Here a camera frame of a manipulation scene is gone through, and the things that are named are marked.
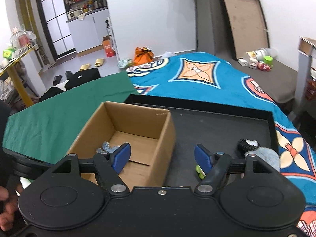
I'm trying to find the plush hamburger toy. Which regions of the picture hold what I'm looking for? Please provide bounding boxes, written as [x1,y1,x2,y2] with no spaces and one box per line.
[196,165,206,180]

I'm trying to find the blue patterned fabric pouch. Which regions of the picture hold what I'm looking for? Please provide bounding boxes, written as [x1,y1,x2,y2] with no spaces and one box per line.
[96,141,119,155]

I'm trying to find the grey plush mouse toy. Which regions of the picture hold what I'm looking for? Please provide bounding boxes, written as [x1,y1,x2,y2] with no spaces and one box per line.
[237,139,280,172]

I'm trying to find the person's left hand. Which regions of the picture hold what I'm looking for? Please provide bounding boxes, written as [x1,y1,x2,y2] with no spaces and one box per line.
[1,182,24,232]

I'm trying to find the black plastic tray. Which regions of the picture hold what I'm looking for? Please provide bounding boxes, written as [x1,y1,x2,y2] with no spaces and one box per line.
[125,94,278,187]

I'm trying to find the blue patterned blanket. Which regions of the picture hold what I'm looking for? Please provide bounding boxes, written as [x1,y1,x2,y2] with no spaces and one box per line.
[126,53,315,236]

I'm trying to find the yellow slippers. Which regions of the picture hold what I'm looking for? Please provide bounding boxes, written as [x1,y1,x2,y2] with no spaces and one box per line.
[79,58,106,72]

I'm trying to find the orange cardboard box on floor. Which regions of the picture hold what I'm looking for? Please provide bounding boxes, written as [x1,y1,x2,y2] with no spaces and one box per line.
[102,36,116,57]

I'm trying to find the orange bag on floor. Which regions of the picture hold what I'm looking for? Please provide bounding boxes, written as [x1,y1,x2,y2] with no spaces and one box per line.
[133,47,154,65]

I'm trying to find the red plastic basket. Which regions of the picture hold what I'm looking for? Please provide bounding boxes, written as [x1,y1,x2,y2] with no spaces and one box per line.
[305,78,316,101]

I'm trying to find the green cup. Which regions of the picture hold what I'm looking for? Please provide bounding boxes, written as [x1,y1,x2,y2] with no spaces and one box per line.
[263,55,274,67]

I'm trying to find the white plastic jar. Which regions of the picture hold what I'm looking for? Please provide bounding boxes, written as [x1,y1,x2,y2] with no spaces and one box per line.
[243,48,277,62]

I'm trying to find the white kitchen cabinet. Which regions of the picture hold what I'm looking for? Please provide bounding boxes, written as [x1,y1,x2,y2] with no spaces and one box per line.
[67,8,109,57]

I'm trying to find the yellow table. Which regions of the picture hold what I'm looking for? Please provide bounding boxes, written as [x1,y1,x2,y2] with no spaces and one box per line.
[1,47,34,107]

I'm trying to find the white desk with black top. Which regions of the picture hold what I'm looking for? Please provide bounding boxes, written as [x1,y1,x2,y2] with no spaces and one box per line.
[288,37,315,122]

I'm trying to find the large framed board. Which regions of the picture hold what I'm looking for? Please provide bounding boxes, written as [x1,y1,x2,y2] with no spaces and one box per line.
[220,0,270,60]

